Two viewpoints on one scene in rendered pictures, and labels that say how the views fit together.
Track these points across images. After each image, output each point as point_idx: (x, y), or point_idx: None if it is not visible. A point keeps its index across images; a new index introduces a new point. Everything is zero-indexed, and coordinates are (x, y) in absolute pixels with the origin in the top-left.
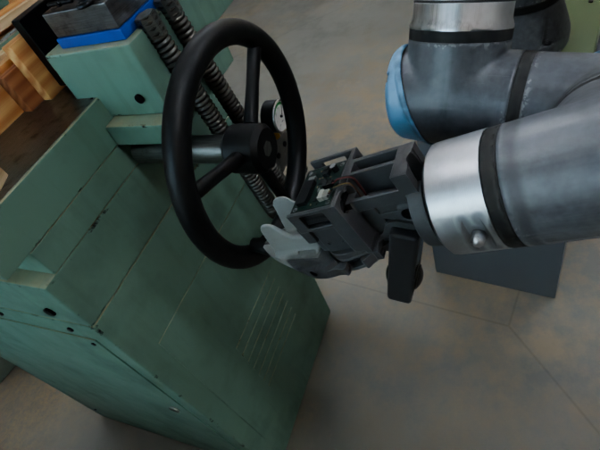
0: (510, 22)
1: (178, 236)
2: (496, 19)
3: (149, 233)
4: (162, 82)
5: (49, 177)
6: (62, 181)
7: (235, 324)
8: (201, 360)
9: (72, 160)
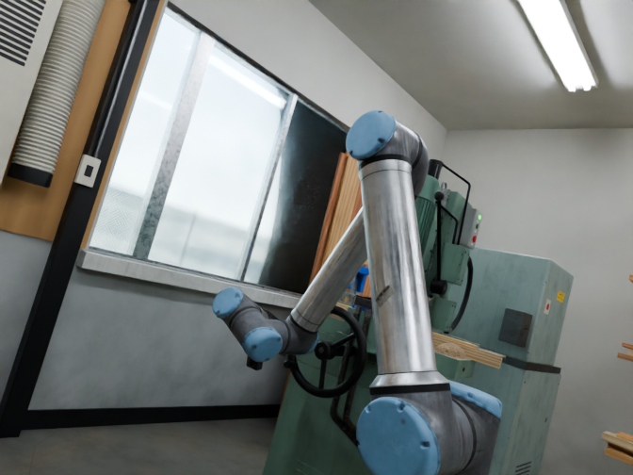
0: (293, 316)
1: (331, 387)
2: (293, 311)
3: (327, 370)
4: (347, 324)
5: (327, 321)
6: (328, 326)
7: (307, 453)
8: (290, 428)
9: (334, 326)
